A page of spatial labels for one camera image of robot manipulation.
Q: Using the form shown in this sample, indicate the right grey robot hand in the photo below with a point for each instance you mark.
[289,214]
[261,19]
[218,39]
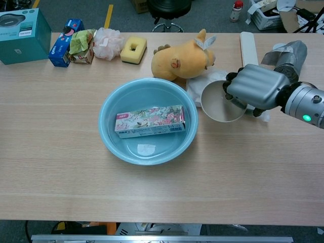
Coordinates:
[255,86]

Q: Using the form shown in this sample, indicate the beige round bowl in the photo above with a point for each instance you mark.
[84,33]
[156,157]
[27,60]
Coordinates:
[217,103]

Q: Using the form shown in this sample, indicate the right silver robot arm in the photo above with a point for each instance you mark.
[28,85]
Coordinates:
[306,103]

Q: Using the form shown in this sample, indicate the pink white floral toothpaste box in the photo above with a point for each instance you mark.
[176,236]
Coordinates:
[149,121]

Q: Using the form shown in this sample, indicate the light blue plastic basin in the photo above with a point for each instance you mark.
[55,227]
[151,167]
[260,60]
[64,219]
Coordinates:
[126,96]

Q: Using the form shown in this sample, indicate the brown cardboard box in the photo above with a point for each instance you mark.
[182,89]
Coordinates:
[139,5]

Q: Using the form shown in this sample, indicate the blue Oreo cookie box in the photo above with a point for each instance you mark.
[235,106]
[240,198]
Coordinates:
[60,48]

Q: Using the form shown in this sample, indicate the teal product box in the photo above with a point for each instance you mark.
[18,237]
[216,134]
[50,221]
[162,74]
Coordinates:
[24,38]

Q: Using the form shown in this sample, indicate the cream flat rectangular case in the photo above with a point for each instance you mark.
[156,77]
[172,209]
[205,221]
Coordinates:
[248,48]

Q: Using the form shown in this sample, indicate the grey garbage bag roll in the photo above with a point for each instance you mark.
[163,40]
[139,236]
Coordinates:
[291,53]

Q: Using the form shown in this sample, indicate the white plastic crate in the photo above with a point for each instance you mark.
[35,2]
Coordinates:
[265,15]

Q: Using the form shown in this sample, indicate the brown cardboard piece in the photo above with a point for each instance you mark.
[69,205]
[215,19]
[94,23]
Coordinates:
[291,21]

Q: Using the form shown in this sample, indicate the white bottle with red cap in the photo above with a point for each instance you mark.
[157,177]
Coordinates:
[236,11]

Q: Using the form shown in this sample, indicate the yellow plush toy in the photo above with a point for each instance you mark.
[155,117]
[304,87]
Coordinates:
[182,60]

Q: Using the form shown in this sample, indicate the black office stool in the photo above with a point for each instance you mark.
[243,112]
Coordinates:
[168,10]

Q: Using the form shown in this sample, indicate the yellow sponge with hole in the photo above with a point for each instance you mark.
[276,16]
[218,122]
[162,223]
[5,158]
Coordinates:
[133,49]

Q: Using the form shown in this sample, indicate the pink mesh bath puff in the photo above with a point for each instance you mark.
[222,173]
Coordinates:
[107,44]

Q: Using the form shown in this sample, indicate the green and brown snack packet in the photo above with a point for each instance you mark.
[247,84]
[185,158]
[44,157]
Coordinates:
[82,46]

